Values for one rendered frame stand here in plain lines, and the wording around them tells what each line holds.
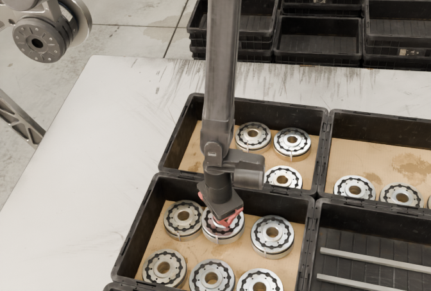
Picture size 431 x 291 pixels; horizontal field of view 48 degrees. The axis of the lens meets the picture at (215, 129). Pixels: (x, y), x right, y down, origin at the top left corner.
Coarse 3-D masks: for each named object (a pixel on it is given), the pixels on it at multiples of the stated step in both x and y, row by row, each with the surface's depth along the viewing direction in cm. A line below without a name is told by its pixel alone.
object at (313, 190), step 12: (192, 96) 139; (204, 96) 139; (300, 108) 132; (312, 108) 131; (324, 108) 131; (180, 120) 133; (324, 120) 128; (324, 132) 125; (168, 144) 127; (168, 168) 121; (312, 180) 115; (300, 192) 113; (312, 192) 112
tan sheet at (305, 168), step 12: (276, 132) 140; (192, 144) 140; (312, 144) 136; (192, 156) 136; (204, 156) 136; (264, 156) 134; (276, 156) 134; (312, 156) 133; (180, 168) 134; (192, 168) 134; (300, 168) 130; (312, 168) 130
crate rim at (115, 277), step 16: (160, 176) 120; (176, 176) 119; (256, 192) 114; (272, 192) 115; (288, 192) 113; (144, 208) 113; (128, 240) 109; (304, 240) 104; (304, 256) 101; (112, 272) 103; (304, 272) 99; (160, 288) 99; (176, 288) 99
